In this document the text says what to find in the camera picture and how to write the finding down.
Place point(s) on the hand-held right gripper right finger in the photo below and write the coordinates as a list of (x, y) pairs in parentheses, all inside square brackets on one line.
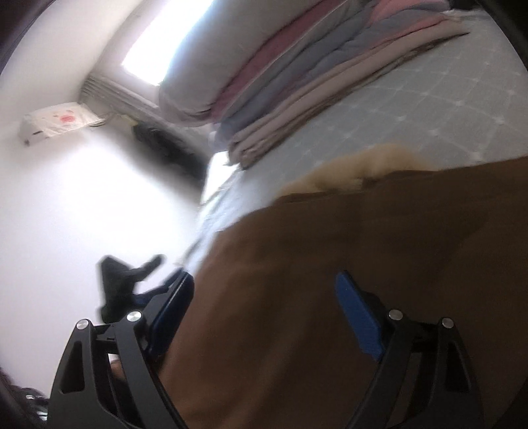
[(359, 317)]

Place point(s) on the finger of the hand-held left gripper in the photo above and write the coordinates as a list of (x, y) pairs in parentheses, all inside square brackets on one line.
[(146, 296)]

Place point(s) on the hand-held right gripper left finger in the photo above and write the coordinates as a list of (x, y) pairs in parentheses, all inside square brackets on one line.
[(173, 315)]

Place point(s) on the brown jacket with fleece collar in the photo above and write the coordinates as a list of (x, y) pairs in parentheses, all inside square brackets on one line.
[(288, 268)]

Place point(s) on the black garment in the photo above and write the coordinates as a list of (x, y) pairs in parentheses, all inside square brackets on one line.
[(165, 148)]

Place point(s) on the grey ribbed radiator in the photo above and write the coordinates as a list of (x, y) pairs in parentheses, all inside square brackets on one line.
[(111, 93)]

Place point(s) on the bed with pale checked sheet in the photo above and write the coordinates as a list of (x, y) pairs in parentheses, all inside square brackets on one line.
[(392, 115)]

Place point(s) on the stack of folded blankets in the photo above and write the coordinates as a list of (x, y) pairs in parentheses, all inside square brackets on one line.
[(288, 95)]

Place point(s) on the bright window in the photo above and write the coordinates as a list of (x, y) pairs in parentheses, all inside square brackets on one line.
[(165, 45)]

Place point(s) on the white wall air conditioner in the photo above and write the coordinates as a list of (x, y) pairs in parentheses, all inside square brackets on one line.
[(53, 121)]

